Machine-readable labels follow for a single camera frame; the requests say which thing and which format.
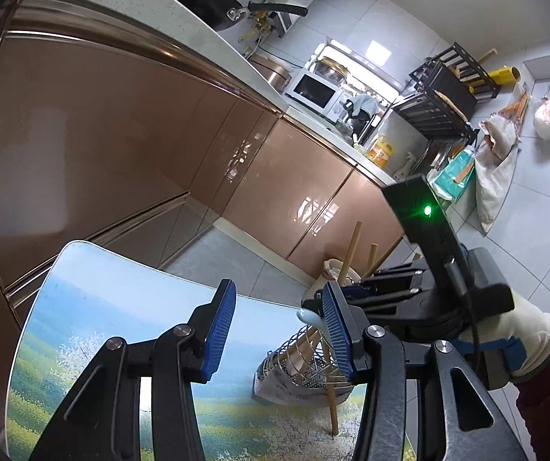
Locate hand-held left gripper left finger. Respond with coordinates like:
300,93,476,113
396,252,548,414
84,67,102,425
28,279,237,461

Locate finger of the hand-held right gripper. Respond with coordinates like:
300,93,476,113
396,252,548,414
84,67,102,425
362,262,427,289
302,283,429,322

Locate copper rice cooker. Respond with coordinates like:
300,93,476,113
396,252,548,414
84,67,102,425
250,54,291,91

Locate black kettle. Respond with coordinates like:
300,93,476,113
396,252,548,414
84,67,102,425
345,101,376,135

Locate grey dish cloth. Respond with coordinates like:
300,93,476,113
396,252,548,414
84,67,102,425
347,93,379,116

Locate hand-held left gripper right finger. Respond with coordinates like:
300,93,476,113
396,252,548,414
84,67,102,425
320,281,528,461

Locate white water heater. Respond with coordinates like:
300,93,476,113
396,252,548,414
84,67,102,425
263,0,326,39

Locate yellow roll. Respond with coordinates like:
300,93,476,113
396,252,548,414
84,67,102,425
486,68,522,88

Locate teal plastic bag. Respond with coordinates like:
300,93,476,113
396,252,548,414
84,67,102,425
431,149,477,200

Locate white cloth sack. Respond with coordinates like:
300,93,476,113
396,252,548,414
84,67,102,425
474,110,520,237

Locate metal steamer pot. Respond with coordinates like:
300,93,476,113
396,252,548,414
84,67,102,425
316,55,350,82

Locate beige trash bin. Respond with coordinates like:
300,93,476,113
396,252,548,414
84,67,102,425
323,258,367,289

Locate white microwave oven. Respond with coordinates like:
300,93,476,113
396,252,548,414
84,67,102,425
285,70,345,118

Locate copper kitchen base cabinets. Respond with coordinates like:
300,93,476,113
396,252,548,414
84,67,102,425
0,0,405,337

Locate person's right hand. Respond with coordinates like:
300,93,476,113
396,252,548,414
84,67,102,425
477,298,550,385

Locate metal wire utensil holder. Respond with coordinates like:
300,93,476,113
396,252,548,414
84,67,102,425
255,324,355,406

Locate white kitchen countertop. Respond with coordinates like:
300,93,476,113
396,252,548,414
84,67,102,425
16,0,403,188

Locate white plastic spoon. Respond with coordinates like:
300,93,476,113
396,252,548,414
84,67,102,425
297,307,333,347

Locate yellow bag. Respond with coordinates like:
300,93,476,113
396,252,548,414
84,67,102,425
366,134,398,164

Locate black storage rack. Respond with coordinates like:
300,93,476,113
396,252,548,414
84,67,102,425
390,42,500,164

